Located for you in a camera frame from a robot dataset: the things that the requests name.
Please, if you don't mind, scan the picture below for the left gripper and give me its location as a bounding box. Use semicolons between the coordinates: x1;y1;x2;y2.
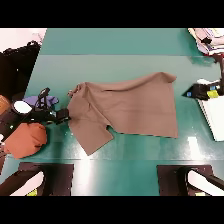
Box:
55;108;72;125

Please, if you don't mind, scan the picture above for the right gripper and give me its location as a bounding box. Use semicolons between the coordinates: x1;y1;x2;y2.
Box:
182;83;208;101

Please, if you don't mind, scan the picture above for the brown T-shirt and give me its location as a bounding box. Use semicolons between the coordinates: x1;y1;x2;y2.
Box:
67;71;180;157

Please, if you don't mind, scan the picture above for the purple garment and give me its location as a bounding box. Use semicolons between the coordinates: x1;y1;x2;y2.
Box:
22;95;60;108

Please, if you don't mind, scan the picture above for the orange garment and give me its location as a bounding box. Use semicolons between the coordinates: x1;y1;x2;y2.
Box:
3;122;49;160

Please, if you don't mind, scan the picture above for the heap of clothes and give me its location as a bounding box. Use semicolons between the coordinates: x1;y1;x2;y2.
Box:
187;27;224;65

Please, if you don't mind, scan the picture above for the black garment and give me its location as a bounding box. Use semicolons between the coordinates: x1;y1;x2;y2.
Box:
0;40;42;102

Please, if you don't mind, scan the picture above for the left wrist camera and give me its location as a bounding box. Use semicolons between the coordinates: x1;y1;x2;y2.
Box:
34;87;52;112

